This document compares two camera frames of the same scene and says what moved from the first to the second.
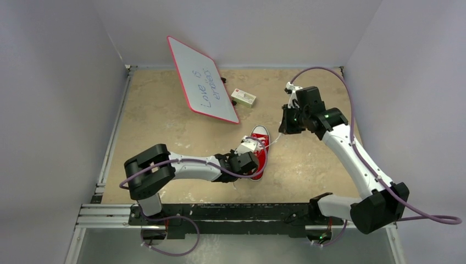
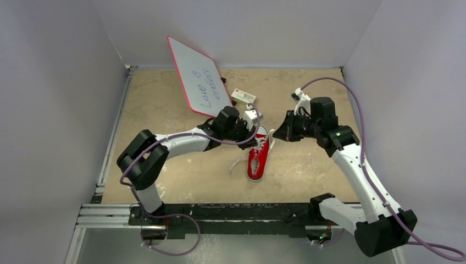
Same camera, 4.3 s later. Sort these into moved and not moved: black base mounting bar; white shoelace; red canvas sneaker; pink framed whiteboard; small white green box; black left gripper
Moved: black left gripper; white shoelace
Not moved: red canvas sneaker; black base mounting bar; small white green box; pink framed whiteboard
